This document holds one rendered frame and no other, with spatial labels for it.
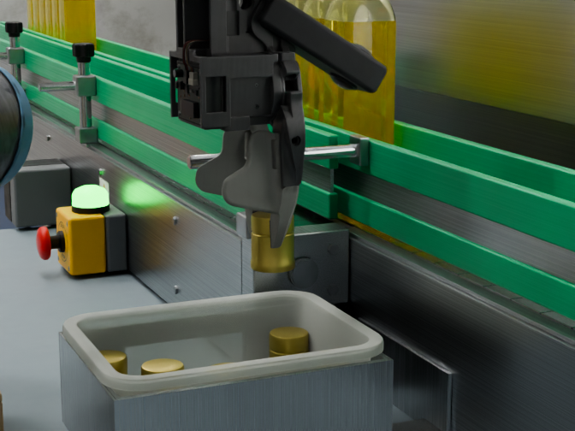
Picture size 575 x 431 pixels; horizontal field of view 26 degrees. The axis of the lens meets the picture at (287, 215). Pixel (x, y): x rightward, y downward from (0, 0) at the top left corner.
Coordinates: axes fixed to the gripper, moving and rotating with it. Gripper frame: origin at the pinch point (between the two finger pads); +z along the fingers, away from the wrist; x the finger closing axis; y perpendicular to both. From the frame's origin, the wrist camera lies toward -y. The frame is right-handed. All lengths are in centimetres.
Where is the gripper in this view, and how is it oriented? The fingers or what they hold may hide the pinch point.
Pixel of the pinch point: (273, 225)
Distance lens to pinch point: 98.8
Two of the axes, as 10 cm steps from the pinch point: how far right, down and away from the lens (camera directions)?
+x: 4.1, 1.9, -8.9
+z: 0.0, 9.8, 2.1
